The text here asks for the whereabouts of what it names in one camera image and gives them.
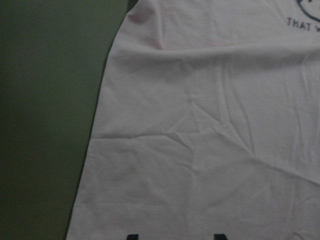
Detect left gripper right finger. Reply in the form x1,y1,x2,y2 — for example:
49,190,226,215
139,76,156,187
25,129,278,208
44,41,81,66
212,226,230,240

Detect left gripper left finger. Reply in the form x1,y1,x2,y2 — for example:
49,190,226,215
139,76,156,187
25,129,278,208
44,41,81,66
124,226,140,240

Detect pink Snoopy t-shirt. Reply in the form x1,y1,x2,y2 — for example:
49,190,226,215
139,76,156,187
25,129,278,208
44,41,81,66
66,0,320,240

